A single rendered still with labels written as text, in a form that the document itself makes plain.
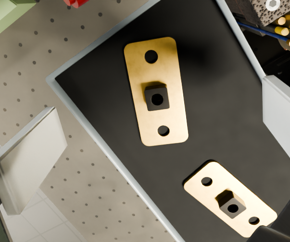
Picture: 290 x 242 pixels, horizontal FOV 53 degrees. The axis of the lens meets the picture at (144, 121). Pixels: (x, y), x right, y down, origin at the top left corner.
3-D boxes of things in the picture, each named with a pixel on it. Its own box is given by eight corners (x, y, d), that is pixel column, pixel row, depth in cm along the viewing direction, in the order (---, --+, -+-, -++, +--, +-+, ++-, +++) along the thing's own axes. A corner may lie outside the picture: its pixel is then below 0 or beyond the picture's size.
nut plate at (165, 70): (188, 139, 24) (189, 146, 23) (143, 145, 24) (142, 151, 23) (174, 35, 21) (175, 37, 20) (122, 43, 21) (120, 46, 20)
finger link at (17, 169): (20, 216, 14) (6, 217, 14) (68, 146, 20) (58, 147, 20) (-3, 161, 13) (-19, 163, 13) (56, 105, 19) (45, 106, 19)
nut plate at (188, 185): (278, 214, 26) (283, 223, 25) (245, 236, 27) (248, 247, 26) (212, 157, 24) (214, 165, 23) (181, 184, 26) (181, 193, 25)
